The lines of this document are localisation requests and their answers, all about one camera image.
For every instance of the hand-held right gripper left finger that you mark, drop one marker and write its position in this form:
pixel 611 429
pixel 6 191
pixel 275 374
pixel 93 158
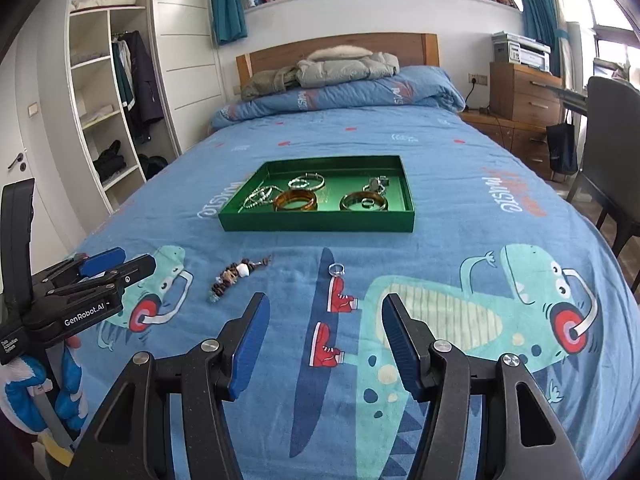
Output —
pixel 250 345

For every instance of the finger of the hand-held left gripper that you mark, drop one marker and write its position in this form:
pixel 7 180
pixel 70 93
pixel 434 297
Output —
pixel 132 270
pixel 102 261

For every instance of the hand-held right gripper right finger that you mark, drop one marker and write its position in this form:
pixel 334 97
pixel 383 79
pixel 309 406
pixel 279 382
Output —
pixel 402 355

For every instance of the green jewelry box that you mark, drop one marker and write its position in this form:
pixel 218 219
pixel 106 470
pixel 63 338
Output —
pixel 320 222

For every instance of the silver wrist watch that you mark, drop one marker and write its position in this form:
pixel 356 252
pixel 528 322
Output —
pixel 375 186

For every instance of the plain silver bangle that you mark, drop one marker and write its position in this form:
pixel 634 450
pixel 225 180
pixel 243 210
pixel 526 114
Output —
pixel 320 182

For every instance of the person's left hand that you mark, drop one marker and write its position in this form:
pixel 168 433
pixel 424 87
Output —
pixel 70 385

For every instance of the black clothes pile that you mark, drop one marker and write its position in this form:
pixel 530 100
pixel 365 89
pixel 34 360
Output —
pixel 109 162

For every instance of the black bag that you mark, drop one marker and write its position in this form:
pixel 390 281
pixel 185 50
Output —
pixel 152 165

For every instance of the white door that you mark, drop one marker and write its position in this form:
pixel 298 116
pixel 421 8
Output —
pixel 45 160

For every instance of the yellow white cloth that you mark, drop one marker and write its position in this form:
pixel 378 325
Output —
pixel 52 447

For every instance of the folded white clothes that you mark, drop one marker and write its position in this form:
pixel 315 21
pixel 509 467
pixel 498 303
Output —
pixel 97 116

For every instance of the dark amber bangle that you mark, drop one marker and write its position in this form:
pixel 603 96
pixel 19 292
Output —
pixel 350 205

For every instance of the blue dinosaur bed sheet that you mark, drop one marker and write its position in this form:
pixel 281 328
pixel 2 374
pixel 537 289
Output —
pixel 475 200

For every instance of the dark hanging coat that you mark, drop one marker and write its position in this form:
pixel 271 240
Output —
pixel 147 85

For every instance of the green white hanging jacket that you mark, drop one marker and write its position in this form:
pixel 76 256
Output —
pixel 122 75

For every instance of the olive jacket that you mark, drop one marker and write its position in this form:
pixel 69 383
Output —
pixel 267 84

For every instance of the low wooden cabinet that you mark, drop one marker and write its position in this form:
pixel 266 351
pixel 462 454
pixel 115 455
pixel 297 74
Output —
pixel 520 145

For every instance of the white open wardrobe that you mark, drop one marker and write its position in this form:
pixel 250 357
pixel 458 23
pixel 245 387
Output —
pixel 190 35

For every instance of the dark tote bag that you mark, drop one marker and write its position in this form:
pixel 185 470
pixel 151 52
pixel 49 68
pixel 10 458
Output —
pixel 562 147

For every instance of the wooden headboard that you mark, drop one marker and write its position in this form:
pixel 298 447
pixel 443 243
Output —
pixel 280 52

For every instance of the folded blue quilt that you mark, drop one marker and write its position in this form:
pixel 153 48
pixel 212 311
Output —
pixel 350 95

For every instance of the teal curtain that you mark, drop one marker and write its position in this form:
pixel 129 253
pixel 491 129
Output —
pixel 227 0
pixel 537 5

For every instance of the grey puffer jacket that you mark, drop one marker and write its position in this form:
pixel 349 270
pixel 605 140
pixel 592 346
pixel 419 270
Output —
pixel 345 67

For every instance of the dark chair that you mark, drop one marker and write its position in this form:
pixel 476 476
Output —
pixel 612 150

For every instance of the white printer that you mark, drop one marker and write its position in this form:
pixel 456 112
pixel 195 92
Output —
pixel 522 50

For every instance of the light switch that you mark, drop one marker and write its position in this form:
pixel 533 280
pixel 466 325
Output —
pixel 32 110

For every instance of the wall outlet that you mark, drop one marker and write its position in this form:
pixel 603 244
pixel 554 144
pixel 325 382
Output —
pixel 478 79

